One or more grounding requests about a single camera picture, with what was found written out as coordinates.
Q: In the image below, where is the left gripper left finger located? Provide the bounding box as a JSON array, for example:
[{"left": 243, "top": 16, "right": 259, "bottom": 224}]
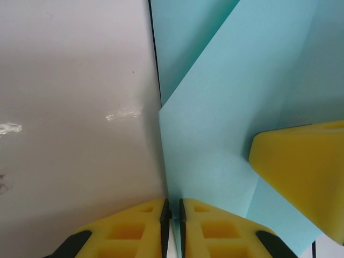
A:
[{"left": 49, "top": 198, "right": 173, "bottom": 258}]

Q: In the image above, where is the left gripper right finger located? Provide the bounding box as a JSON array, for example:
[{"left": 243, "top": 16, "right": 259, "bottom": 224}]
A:
[{"left": 178, "top": 198, "right": 299, "bottom": 258}]

